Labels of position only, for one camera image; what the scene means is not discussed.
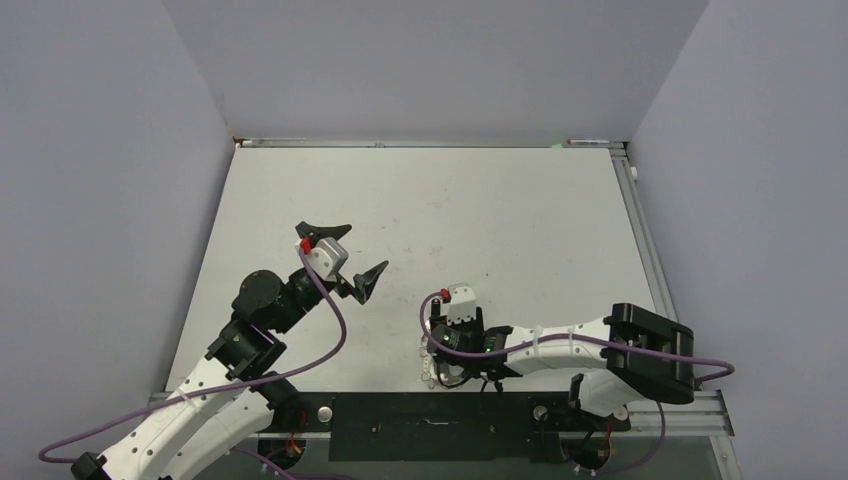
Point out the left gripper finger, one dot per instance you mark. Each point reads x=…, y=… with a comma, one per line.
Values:
x=365, y=283
x=317, y=233

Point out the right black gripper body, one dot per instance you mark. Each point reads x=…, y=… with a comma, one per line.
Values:
x=476, y=324

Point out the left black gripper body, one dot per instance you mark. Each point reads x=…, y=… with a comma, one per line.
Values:
x=337, y=282

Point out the large silver keyring with keys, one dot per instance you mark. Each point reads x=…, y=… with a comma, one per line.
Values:
x=437, y=373

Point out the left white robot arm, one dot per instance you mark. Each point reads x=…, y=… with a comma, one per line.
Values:
x=232, y=391

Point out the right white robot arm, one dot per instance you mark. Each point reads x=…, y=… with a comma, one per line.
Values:
x=628, y=355

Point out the red white marker pen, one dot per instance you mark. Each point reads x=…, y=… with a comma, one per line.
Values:
x=588, y=142

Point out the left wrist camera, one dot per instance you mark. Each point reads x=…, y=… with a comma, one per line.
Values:
x=324, y=250

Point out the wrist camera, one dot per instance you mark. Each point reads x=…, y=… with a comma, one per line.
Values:
x=459, y=304
x=324, y=250

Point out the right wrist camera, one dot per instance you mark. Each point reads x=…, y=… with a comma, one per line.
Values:
x=459, y=304

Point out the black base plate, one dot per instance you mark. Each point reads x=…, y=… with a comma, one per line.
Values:
x=369, y=445

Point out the aluminium frame rail back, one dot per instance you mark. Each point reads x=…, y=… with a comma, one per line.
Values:
x=468, y=143

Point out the aluminium frame rail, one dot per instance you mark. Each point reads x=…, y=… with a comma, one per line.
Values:
x=468, y=143
x=650, y=259
x=702, y=414

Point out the aluminium frame rail front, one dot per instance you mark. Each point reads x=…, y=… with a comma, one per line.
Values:
x=702, y=414

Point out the aluminium frame rail right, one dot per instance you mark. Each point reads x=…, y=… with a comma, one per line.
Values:
x=650, y=259

